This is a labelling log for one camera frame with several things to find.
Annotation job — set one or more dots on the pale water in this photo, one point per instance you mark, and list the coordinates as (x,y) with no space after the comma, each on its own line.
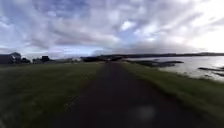
(196,63)

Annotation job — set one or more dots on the dark rock strips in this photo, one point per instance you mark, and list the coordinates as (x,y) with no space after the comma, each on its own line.
(211,70)

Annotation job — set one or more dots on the dark rocks in water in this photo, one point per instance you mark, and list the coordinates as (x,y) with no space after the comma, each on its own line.
(156,63)

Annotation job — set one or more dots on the grass field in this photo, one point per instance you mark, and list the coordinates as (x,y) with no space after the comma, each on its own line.
(33,90)

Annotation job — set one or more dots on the dark bushes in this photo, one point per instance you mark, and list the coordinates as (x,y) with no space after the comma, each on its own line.
(95,59)

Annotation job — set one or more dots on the distant dark shoreline hills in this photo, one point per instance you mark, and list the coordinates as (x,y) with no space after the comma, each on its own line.
(160,55)

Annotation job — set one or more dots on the dark asphalt path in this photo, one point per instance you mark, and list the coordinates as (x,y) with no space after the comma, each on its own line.
(116,96)

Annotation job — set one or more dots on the grass verge strip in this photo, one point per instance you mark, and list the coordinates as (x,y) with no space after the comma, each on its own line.
(186,88)

